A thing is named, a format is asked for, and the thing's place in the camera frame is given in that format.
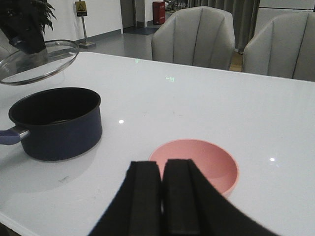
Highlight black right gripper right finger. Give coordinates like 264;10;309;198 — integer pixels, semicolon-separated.
162;159;274;236

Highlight grey chair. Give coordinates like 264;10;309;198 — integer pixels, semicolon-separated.
242;12;315;82
152;6;235;70

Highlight glass pot lid blue knob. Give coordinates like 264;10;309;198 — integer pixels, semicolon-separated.
0;33;79;86

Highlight left grey chair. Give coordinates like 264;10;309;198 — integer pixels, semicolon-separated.
152;6;235;70

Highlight red trash bin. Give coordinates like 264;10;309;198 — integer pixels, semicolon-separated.
153;0;165;25

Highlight right grey chair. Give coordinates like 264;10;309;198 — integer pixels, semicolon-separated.
242;12;315;82

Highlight dark blue saucepan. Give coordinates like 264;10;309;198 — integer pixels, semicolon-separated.
0;88;102;161

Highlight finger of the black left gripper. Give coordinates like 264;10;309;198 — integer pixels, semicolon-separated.
0;26;46;54

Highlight pink bowl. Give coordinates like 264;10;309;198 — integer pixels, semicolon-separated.
149;139;240;198

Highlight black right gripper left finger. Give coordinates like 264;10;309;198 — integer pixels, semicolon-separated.
90;161;161;236

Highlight yellow caution sign stand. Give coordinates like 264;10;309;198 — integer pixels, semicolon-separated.
75;0;96;49

